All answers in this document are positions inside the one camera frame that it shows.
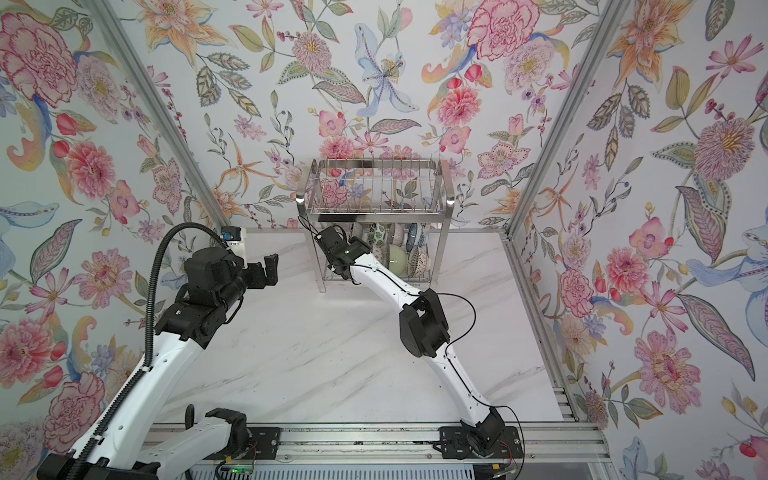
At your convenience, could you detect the green leaf pattern bowl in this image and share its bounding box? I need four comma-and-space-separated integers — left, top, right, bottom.
367, 223, 389, 248

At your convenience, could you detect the light green bowl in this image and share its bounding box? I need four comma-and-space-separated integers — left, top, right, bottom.
388, 244, 409, 277

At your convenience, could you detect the blue floral bowl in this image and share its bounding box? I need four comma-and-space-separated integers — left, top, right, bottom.
405, 223, 428, 252

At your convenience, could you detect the brown white patterned bowl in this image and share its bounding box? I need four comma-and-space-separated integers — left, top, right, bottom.
408, 246, 430, 278

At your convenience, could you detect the green white patterned bowl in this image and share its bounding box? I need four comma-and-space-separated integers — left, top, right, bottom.
372, 246, 389, 267

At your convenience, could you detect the purple ribbed bowl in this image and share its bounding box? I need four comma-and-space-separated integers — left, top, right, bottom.
388, 223, 407, 247

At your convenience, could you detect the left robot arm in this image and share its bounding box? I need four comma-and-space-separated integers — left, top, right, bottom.
37, 247, 279, 479

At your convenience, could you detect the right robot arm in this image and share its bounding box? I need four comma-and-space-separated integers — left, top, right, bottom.
311, 225, 525, 461

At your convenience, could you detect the steel two-tier dish rack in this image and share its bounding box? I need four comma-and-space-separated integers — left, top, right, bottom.
296, 158, 458, 293

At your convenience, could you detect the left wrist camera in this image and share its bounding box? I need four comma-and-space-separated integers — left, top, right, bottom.
220, 226, 247, 268

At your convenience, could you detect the black corrugated cable conduit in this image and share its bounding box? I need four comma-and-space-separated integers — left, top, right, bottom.
62, 222, 229, 480

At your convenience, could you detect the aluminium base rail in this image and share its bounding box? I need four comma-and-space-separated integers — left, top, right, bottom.
95, 421, 613, 466

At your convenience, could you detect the left aluminium corner post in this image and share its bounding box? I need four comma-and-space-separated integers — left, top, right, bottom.
84, 0, 231, 229

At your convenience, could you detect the aluminium corner post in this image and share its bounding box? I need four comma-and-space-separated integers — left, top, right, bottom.
505, 0, 630, 238
84, 0, 231, 229

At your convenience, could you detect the right aluminium corner post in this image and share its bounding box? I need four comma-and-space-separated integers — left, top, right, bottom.
505, 0, 630, 238

